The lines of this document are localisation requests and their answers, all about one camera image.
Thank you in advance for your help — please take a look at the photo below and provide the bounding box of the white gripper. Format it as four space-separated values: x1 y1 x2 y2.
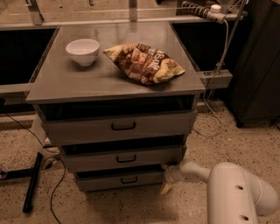
160 164 185 195

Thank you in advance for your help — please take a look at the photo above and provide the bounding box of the grey bottom drawer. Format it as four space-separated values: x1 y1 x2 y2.
75 164 164 192

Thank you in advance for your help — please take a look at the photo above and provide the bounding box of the grey drawer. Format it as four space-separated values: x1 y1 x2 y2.
42 109 197 146
75 164 164 192
62 145 185 172

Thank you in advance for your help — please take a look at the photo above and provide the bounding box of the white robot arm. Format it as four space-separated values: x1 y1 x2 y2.
161 159 279 224

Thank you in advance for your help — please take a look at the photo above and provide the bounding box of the grey middle drawer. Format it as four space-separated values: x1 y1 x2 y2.
62 145 185 172

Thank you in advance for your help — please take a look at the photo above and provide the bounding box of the grey top drawer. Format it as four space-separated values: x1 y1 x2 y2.
42 109 197 146

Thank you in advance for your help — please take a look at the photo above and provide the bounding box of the grey drawer cabinet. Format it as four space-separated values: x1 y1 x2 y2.
25 21 207 193

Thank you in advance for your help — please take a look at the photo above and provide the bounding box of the brown yellow chip bag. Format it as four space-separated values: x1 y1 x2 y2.
103 44 185 86

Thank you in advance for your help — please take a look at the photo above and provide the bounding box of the black floor bar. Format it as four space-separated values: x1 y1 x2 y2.
23 152 43 214

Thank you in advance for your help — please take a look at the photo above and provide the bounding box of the white ceramic bowl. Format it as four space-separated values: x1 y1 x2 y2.
66 38 100 67

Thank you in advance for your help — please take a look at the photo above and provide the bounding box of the white power strip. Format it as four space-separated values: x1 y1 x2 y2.
181 0 228 25

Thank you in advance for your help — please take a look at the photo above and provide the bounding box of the black floor cable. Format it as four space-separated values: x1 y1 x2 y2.
0 110 67 224

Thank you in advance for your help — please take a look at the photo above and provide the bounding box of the grey metal rail frame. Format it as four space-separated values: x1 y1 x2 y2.
197 69 233 89

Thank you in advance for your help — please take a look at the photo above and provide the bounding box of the white power cable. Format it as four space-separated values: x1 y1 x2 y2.
193 18 231 138

